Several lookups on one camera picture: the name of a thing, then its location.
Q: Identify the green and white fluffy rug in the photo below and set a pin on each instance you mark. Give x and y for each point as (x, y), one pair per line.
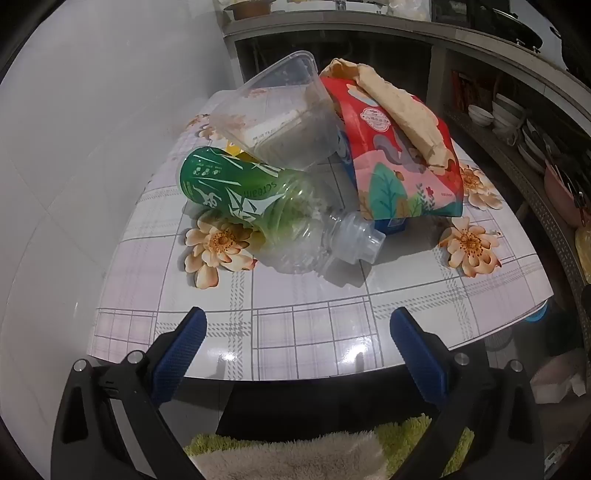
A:
(295, 454)

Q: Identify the floral tablecloth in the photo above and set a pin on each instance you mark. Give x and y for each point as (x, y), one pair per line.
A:
(300, 323)

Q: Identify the red printed snack bag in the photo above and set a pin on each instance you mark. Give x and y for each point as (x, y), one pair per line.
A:
(392, 184)

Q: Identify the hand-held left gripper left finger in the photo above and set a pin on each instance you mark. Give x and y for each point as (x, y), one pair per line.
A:
(180, 360)

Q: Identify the blue plastic wastebasket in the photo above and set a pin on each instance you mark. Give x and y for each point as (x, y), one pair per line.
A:
(535, 314)

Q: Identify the small yellow wrapper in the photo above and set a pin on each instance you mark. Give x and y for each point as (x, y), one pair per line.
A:
(236, 151)

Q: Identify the grey fan grille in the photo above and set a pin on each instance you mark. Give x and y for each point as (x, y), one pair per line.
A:
(498, 339)

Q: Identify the clear plastic food container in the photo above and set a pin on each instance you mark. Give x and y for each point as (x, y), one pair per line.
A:
(277, 120)

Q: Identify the black wok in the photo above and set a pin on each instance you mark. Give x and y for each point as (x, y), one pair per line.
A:
(508, 25)

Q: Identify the white plastic bag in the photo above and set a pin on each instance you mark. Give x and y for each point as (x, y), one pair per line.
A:
(554, 378)

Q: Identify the stack of white bowls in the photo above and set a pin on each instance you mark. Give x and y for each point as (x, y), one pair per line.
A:
(505, 113)

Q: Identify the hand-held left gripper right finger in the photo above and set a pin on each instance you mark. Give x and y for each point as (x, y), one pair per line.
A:
(420, 364)

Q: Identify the green label plastic bottle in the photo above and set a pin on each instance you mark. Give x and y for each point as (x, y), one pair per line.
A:
(231, 184)

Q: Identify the red packets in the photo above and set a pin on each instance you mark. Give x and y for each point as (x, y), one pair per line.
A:
(464, 90)

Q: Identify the small white bowl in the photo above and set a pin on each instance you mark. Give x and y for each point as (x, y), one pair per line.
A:
(480, 115)

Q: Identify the pink plastic basin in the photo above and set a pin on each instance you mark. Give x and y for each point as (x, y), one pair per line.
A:
(561, 198)

